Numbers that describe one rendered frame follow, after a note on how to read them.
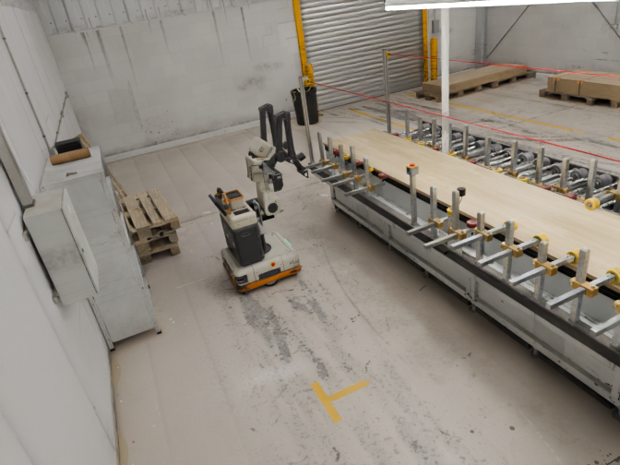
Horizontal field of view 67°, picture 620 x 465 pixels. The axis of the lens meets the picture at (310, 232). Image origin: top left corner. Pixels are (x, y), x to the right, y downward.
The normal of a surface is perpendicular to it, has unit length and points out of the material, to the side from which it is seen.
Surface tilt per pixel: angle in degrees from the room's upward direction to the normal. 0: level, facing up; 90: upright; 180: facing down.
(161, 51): 90
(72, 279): 90
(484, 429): 0
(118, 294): 90
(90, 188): 90
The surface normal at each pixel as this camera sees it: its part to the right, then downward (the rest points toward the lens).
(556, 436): -0.14, -0.88
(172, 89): 0.40, 0.37
